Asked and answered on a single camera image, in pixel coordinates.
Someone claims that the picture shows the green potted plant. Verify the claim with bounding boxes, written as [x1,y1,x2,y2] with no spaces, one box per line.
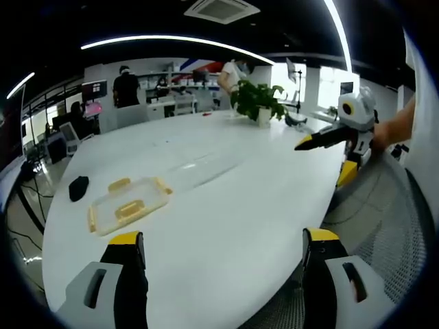
[230,79,289,130]

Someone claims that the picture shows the dark wall screen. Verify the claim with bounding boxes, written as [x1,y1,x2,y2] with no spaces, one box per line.
[81,80,108,102]

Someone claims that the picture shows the floor cable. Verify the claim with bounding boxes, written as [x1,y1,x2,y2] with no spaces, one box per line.
[19,171,56,234]

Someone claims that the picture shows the monitor on stand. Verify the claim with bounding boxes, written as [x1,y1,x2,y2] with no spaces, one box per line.
[285,57,307,114]

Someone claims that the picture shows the person's right hand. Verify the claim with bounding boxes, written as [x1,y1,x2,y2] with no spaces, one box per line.
[372,119,394,152]

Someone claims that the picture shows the yellow block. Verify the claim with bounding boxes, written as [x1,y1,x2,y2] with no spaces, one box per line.
[337,160,359,188]

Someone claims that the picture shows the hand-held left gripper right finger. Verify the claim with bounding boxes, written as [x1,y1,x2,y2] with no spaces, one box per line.
[301,226,396,329]

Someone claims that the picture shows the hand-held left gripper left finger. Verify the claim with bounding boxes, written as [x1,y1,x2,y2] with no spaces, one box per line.
[56,231,150,329]

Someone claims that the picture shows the background shelf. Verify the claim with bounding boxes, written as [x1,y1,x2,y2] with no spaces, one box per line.
[137,70,221,103]

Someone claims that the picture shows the ceiling air conditioner vent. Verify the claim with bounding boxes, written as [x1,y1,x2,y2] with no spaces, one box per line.
[183,0,261,25]

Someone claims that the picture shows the clear container lid yellow clips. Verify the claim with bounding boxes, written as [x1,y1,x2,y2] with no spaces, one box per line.
[87,176,174,238]

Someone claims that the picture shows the white office chair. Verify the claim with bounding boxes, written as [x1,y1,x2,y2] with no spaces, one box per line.
[58,122,94,158]

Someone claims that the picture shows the dark object on table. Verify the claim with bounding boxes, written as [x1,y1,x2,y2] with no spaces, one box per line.
[284,112,310,128]

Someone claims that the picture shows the black cloth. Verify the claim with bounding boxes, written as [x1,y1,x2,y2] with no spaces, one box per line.
[68,175,91,203]

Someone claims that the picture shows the person's white shirt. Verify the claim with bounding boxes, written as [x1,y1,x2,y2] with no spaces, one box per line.
[403,29,439,210]

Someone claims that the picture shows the ceiling light strip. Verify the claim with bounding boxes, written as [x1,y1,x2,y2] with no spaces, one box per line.
[5,71,36,101]
[323,0,354,73]
[80,34,276,65]

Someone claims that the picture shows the grey mesh office chair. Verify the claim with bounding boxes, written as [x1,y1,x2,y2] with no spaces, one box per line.
[239,149,435,329]

